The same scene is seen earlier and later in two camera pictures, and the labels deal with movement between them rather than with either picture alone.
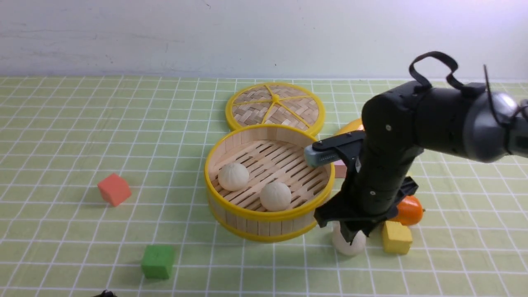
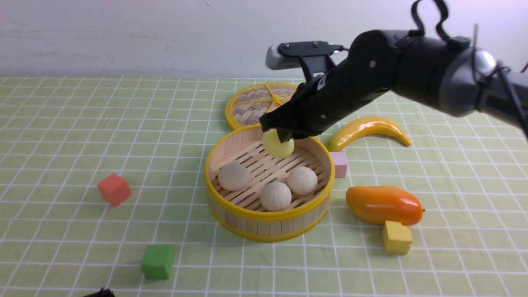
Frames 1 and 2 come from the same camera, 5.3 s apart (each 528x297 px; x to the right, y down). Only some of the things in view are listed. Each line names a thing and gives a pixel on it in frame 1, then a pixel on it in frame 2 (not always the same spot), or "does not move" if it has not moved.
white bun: x=275 y=196 does not move
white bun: x=357 y=244 → x=302 y=180
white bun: x=233 y=176 does not move
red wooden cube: x=115 y=189 does not move
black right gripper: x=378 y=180 → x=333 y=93
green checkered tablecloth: x=102 y=189 does not move
